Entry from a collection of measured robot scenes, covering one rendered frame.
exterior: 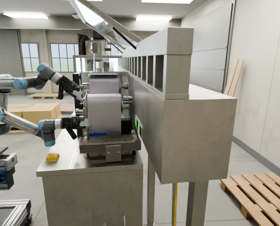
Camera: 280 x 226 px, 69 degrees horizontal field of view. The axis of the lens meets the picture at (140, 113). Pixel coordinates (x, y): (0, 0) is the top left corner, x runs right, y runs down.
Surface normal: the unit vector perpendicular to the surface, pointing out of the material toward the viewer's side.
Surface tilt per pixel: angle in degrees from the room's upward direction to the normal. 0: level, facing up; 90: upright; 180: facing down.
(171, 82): 90
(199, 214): 90
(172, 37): 90
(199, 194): 90
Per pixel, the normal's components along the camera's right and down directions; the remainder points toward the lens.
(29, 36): 0.07, 0.26
